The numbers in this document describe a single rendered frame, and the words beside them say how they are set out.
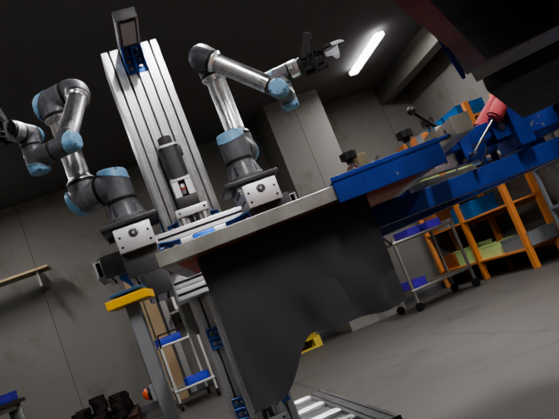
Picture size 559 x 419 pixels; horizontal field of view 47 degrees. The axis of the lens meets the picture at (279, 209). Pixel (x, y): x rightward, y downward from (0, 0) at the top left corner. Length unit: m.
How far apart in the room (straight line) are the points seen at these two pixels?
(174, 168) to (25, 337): 7.45
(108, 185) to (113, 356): 7.29
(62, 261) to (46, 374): 1.61
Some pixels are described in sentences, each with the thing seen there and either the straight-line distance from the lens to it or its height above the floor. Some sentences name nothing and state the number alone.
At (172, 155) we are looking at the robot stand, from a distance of 2.65.
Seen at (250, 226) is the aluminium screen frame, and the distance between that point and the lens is 1.61.
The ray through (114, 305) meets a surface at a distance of 2.00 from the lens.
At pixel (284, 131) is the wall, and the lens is 9.33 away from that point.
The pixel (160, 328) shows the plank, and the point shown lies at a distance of 9.22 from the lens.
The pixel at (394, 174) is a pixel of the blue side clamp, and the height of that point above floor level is 0.96.
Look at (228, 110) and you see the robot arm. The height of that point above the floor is 1.60.
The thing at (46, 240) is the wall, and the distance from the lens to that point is 9.97.
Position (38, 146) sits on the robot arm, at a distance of 2.43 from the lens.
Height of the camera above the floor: 0.77
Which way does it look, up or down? 8 degrees up
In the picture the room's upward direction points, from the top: 22 degrees counter-clockwise
